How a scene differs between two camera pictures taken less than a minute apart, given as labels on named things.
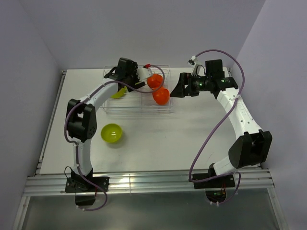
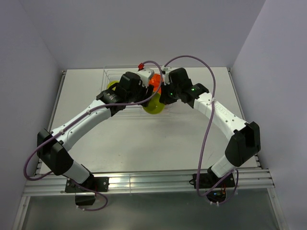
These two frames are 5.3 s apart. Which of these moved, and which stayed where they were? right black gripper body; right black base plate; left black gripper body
Moved: left black gripper body; right black gripper body
Stayed: right black base plate
